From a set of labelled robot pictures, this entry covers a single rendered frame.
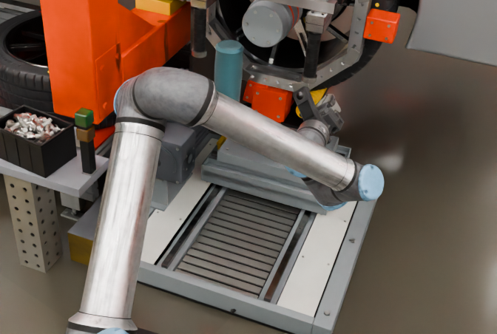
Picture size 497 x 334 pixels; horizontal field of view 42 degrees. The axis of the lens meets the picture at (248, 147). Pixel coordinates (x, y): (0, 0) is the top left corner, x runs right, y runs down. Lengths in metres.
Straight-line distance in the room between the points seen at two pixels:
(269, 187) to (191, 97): 1.06
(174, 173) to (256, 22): 0.62
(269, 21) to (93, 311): 0.94
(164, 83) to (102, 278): 0.44
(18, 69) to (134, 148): 1.04
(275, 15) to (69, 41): 0.60
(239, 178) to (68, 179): 0.73
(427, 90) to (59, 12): 2.16
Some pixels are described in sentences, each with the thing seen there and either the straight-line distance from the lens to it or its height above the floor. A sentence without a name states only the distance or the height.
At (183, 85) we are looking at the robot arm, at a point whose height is 0.94.
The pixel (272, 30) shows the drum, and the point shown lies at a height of 0.85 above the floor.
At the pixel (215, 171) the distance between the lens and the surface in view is 2.45.
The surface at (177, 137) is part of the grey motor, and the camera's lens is 2.17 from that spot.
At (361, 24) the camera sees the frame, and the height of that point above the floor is 0.86.
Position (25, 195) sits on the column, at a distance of 2.11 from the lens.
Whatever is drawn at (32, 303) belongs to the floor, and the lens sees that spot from 2.23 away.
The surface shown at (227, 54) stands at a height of 0.73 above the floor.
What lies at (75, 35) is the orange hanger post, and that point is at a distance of 1.92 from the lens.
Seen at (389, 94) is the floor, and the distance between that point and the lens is 3.42.
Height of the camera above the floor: 1.62
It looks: 35 degrees down
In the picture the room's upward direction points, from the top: 4 degrees clockwise
